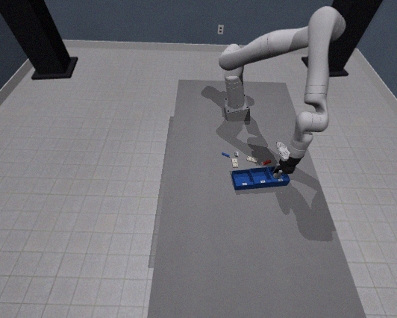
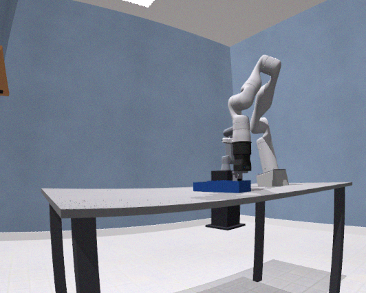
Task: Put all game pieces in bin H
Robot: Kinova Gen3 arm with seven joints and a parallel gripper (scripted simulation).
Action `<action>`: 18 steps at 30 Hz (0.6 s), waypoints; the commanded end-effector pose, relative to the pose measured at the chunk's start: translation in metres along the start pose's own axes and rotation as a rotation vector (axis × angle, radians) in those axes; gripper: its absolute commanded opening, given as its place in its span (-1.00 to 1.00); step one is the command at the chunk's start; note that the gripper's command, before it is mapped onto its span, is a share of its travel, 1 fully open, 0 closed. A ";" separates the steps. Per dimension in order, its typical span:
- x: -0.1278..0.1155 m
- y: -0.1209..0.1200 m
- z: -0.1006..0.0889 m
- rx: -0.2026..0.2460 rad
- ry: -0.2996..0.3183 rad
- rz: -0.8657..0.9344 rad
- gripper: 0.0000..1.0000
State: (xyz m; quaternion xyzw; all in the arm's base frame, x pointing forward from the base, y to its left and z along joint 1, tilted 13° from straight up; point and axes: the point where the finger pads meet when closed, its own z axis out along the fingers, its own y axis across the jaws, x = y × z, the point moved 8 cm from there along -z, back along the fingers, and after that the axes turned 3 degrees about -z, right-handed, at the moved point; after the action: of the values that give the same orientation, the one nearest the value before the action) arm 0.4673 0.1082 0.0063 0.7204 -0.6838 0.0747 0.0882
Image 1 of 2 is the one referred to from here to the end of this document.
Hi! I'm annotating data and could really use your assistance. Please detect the blue three-compartment bin tray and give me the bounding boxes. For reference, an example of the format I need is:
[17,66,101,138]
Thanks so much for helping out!
[232,166,290,190]

